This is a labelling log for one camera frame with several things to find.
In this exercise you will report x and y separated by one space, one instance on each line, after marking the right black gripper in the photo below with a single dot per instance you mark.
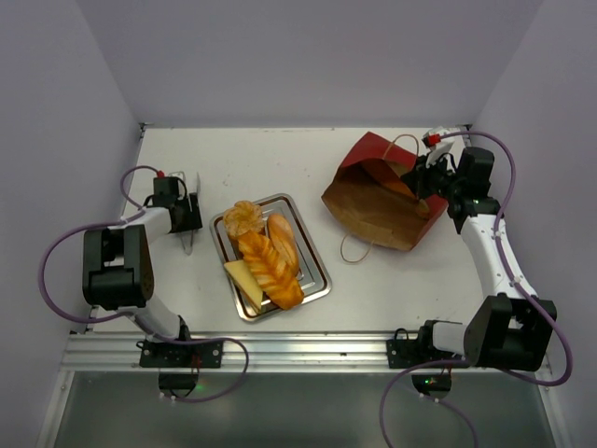
427 180

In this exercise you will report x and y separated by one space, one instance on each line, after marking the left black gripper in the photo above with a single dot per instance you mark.
192 220

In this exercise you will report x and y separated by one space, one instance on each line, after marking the metal tongs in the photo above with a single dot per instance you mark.
193 216

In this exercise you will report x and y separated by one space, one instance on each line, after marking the red paper bag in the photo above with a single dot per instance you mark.
365 208

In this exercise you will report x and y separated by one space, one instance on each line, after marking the round flower bread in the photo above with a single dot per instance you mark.
242 217

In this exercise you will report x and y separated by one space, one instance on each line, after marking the yellow triangular sandwich bread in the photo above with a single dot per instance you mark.
241 276

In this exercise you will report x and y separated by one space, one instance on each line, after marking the long bread loaf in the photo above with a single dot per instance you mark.
283 239

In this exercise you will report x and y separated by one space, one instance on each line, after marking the braided leaf-shaped bread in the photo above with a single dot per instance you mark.
270 270

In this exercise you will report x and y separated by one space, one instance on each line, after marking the orange bread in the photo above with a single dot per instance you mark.
397 186

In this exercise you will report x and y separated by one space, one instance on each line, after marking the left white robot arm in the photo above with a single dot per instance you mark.
118 272

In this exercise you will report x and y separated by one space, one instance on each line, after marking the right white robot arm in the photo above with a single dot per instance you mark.
506 332

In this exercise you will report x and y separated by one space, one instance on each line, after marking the metal tray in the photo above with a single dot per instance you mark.
313 277

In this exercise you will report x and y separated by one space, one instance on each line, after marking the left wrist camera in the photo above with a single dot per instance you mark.
180 175

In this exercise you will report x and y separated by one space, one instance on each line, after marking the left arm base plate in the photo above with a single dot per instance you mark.
171 356

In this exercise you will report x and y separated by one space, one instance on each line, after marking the aluminium mounting rail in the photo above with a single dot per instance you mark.
266 352

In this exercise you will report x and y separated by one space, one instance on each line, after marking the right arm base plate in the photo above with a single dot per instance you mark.
409 348

